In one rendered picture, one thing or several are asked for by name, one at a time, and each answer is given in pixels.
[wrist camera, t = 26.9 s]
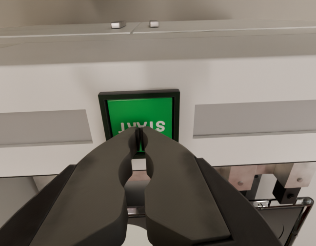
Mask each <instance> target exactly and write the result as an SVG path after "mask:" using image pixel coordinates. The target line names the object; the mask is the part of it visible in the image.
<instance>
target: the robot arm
mask: <svg viewBox="0 0 316 246"><path fill-rule="evenodd" d="M140 142H141V149H142V151H144V152H145V158H146V172H147V175H148V176H149V177H150V179H151V180H150V182H149V184H148V185H147V186H146V188H145V190H144V196H145V216H146V228H147V238H148V241H149V242H150V243H151V244H152V245H153V246H283V245H282V243H281V241H280V240H279V238H278V237H277V235H276V234H275V232H274V231H273V229H272V228H271V227H270V225H269V224H268V222H267V221H266V220H265V219H264V217H263V216H262V215H261V214H260V212H259V211H258V210H257V209H256V208H255V207H254V206H253V205H252V203H251V202H250V201H249V200H248V199H247V198H246V197H245V196H243V195H242V194H241V193H240V192H239V191H238V190H237V189H236V188H235V187H234V186H233V185H232V184H230V183H229V182H228V181H227V180H226V179H225V178H224V177H223V176H222V175H221V174H220V173H219V172H217V171H216V170H215V169H214V168H213V167H212V166H211V165H210V164H209V163H208V162H207V161H206V160H204V159H203V158H197V157H196V156H195V155H194V154H193V153H192V152H191V151H190V150H188V149H187V148H186V147H184V146H183V145H182V144H180V143H178V142H176V141H175V140H173V139H171V138H169V137H167V136H165V135H164V134H162V133H160V132H158V131H156V130H154V129H153V128H151V127H149V126H145V127H137V126H135V127H130V128H128V129H126V130H124V131H122V132H121V133H119V134H117V135H116V136H114V137H112V138H111V139H109V140H107V141H105V142H104V143H102V144H100V145H99V146H97V147H96V148H95V149H93V150H92V151H91V152H89V153H88V154H87V155H86V156H85V157H84V158H82V159H81V160H80V161H79V162H78V163H77V164H70V165H68V166H67V167H66V168H65V169H64V170H63V171H62V172H61V173H60V174H58V175H57V176H56V177H55V178H54V179H53V180H52V181H51V182H49V183H48V184H47V185H46V186H45V187H44V188H43V189H42V190H40V191H39V192H38V193H37V194H36V195H35V196H34V197H33V198H31V199H30V200H29V201H28V202H27V203H26V204H25V205H23V206H22V207H21V208H20V209H19V210H18V211H17V212H16V213H15V214H14V215H13V216H12V217H11V218H10V219H9V220H8V221H7V222H6V223H5V224H4V225H3V226H2V227H1V228H0V246H121V245H122V244H123V243H124V241H125V238H126V232H127V225H128V210H127V203H126V197H125V191H124V186H125V184H126V182H127V181H128V179H129V178H130V177H131V176H132V174H133V170H132V161H131V160H132V158H133V156H134V155H135V154H136V153H137V151H139V150H140Z"/></svg>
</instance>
